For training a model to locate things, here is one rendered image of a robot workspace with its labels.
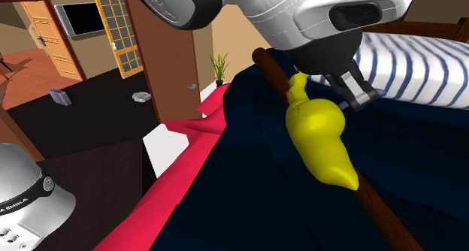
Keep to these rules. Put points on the wall television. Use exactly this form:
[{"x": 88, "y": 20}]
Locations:
[{"x": 82, "y": 18}]

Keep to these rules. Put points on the grey robot vacuum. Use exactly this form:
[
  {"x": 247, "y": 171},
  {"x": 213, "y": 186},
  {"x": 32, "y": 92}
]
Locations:
[{"x": 141, "y": 96}]

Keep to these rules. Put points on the green potted plant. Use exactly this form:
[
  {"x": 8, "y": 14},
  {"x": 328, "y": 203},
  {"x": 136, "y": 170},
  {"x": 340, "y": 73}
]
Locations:
[{"x": 219, "y": 69}]

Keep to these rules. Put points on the yellow duck toy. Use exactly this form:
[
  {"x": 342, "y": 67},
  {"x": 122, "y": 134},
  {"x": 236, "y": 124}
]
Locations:
[{"x": 317, "y": 133}]

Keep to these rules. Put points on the orange panel door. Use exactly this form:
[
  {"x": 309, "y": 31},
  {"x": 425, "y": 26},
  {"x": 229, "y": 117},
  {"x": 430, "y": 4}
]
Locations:
[{"x": 51, "y": 41}]

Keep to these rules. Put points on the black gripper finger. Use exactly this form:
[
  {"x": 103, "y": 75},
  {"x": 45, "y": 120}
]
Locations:
[{"x": 357, "y": 91}]

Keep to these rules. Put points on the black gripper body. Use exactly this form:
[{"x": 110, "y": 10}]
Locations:
[{"x": 322, "y": 58}]

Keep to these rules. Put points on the grey box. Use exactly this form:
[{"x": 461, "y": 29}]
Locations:
[{"x": 60, "y": 97}]

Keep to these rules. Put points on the orange glass pane door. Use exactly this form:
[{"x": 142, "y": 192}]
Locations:
[{"x": 121, "y": 37}]

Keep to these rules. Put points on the brown wooden stick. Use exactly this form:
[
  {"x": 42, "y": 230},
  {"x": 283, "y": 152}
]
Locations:
[{"x": 383, "y": 215}]

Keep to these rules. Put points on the bed with dark blue blanket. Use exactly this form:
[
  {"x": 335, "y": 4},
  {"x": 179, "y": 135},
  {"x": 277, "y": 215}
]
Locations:
[{"x": 256, "y": 191}]

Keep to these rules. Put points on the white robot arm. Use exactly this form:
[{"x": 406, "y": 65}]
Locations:
[{"x": 278, "y": 12}]

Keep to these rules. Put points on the brown door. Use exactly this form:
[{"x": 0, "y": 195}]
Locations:
[{"x": 166, "y": 59}]

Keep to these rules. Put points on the blue striped white pillow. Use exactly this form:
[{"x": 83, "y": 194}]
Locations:
[{"x": 414, "y": 70}]

